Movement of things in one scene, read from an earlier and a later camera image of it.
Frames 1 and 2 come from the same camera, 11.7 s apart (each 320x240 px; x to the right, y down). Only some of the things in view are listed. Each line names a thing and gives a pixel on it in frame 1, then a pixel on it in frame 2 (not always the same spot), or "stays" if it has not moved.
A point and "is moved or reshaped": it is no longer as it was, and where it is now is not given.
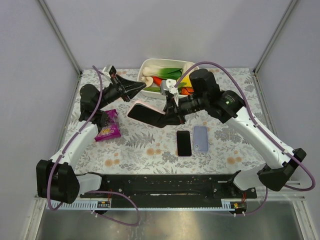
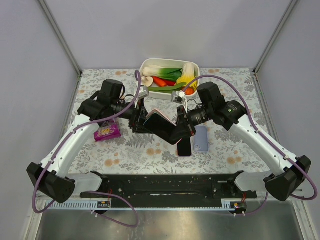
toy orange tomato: [187, 90] stays
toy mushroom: [148, 80] stays
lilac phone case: [200, 139] stays
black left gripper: [121, 88] → [136, 120]
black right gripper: [175, 110] → [184, 122]
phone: [148, 114] is moved or reshaped
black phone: [184, 143] stays
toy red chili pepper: [157, 80] stays
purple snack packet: [111, 129] stays
